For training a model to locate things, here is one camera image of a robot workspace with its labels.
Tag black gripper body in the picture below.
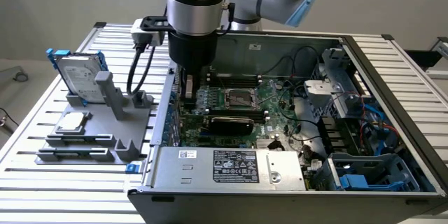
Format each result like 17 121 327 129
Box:
167 31 217 78

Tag black RAM slot bank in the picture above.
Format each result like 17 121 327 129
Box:
205 72 263 85
205 108 270 124

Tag green motherboard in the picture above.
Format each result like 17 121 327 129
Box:
177 72 310 154

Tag grey printed parts rack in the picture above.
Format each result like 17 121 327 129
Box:
33 71 155 166

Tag silver chipset heatsink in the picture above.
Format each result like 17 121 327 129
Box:
255 138 282 152

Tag silver power supply unit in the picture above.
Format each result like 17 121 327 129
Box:
149 146 307 192

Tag hard disk in blue carrier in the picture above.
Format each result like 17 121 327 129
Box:
45 48 107 106

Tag silver CPU chip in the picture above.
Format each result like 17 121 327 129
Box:
57 112 87 132

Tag grey metal drive cage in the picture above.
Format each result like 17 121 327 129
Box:
302 47 371 119

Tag black fan shroud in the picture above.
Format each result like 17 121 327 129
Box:
315 115 370 156

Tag grey caster wheel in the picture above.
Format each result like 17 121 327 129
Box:
11 69 29 82

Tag black open PC case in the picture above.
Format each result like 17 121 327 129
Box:
125 30 448 224

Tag blue plastic disk bay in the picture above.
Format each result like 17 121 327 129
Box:
326 152 422 192

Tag black camera cable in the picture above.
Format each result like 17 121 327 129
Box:
134 43 157 97
125 42 145 96

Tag CPU socket with metal frame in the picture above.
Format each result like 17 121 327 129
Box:
222 87 262 110

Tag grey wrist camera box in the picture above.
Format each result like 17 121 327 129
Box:
130 16 173 48

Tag black arm connector cable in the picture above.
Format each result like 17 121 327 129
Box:
218 1 235 35

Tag black looped wire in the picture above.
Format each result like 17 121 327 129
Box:
257 46 319 78

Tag red thin wire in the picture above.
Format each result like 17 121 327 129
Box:
358 95 399 135

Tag thin black floor cable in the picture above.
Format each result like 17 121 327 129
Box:
0 106 19 129

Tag blue data wire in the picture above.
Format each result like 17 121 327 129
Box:
361 102 399 156

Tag aluminium frame side table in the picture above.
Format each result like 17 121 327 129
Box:
403 36 448 79

